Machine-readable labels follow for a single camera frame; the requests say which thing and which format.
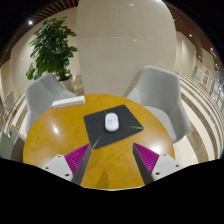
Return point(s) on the black mouse pad green streaks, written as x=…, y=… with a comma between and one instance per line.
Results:
x=96, y=128

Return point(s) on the white cartoon-print computer mouse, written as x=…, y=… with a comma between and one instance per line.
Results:
x=111, y=122

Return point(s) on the white power strip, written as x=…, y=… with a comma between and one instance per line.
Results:
x=68, y=102

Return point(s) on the green potted plant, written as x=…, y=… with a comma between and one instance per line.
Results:
x=53, y=46

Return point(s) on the grey upholstered chair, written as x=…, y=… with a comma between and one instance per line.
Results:
x=8, y=146
x=41, y=96
x=9, y=99
x=160, y=96

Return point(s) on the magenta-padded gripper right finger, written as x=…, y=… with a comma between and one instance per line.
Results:
x=164, y=165

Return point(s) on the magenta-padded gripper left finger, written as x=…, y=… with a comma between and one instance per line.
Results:
x=59, y=165

